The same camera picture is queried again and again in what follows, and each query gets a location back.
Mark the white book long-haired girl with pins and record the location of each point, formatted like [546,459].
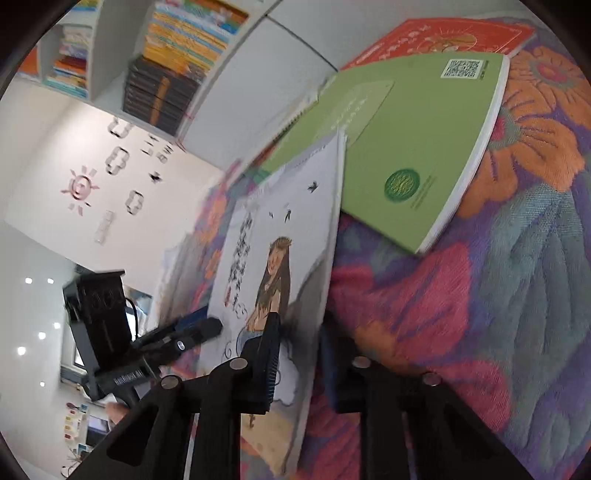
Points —
[277,221]

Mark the row of striped colourful books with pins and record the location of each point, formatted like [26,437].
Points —
[69,64]

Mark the green cover book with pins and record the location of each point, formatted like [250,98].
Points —
[415,138]

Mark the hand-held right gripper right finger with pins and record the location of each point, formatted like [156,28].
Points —
[330,369]

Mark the red sun wall sticker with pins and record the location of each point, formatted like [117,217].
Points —
[79,190]

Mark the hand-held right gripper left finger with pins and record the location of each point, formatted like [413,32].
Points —
[272,364]

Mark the red cover book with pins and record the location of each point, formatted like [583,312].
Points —
[438,39]

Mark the white wall switch row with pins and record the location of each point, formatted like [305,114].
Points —
[104,226]

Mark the black star wall sticker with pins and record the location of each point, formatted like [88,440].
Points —
[155,177]

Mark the floral blanket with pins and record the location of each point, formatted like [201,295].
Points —
[461,323]

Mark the small black cloud wall sticker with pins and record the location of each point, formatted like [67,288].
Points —
[135,202]

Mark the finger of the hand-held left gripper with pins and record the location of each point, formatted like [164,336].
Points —
[194,334]
[184,323]

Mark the row of yellow spine books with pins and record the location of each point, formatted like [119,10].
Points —
[194,37]

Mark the black lettering wall sticker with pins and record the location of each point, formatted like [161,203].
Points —
[159,147]

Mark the large black cloud wall sticker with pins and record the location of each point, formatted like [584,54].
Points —
[121,128]

